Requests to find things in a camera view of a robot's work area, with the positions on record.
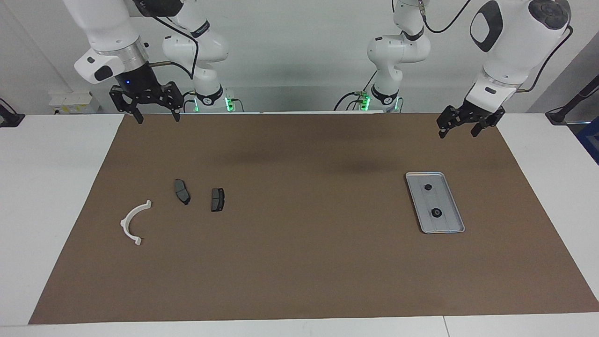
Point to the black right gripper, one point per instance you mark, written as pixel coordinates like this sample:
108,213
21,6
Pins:
140,86

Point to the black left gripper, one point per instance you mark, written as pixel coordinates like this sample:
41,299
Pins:
468,114

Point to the large black bearing gear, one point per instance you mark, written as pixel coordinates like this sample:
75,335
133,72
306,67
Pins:
436,212

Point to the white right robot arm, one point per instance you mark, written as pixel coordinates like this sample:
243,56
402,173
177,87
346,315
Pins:
107,28

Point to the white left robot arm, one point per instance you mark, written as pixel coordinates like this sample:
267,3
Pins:
514,37

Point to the silver metal tray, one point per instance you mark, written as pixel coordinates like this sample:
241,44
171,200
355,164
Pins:
444,224

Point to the curved dark brake pad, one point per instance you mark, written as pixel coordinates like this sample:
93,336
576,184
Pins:
181,191

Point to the white power strip box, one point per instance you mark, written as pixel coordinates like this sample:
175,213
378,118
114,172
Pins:
72,102

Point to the black clamp stand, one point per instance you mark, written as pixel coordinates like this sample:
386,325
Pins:
10,119
559,114

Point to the rectangular dark brake pad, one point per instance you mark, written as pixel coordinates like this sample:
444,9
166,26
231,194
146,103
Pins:
217,200

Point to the blue box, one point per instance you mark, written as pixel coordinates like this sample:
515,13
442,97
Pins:
590,140

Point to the brown table mat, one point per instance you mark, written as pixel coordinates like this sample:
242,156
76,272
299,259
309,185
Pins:
299,262

